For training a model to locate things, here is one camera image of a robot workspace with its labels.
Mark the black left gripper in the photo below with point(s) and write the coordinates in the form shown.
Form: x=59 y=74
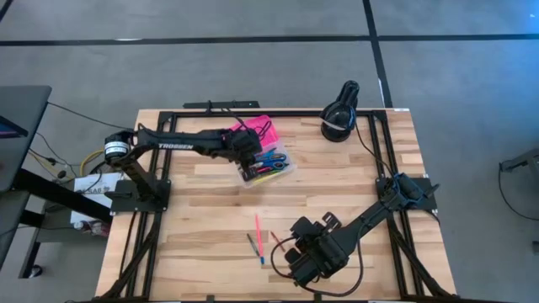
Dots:
x=244 y=147

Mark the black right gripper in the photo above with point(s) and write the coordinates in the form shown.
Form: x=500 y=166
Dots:
x=328 y=252

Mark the red pen white print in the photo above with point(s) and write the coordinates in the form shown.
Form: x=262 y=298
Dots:
x=278 y=241

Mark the pink pencil blue cap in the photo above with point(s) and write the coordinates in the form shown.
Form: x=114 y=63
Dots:
x=259 y=237

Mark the dark green pen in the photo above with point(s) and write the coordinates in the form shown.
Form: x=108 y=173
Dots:
x=253 y=245

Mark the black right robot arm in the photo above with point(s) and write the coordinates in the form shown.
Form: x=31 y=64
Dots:
x=370 y=214

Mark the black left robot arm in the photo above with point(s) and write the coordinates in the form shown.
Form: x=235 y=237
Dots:
x=177 y=145

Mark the clear box with pink lid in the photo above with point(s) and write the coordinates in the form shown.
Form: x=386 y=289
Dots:
x=273 y=134

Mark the black power strip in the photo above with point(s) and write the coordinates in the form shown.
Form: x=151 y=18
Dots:
x=227 y=104

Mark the black desk lamp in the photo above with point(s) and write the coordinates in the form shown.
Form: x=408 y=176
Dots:
x=337 y=126

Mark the white paper sheet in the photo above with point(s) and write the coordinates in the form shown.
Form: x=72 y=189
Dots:
x=84 y=183

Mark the dark grey side desk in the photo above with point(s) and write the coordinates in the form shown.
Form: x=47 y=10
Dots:
x=21 y=109

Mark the black floor stand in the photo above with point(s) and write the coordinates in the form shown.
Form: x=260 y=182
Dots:
x=522 y=160

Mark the black caster wheel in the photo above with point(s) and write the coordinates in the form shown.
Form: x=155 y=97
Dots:
x=35 y=271

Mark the black aluminium table frame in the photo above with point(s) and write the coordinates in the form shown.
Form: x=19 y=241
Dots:
x=303 y=113

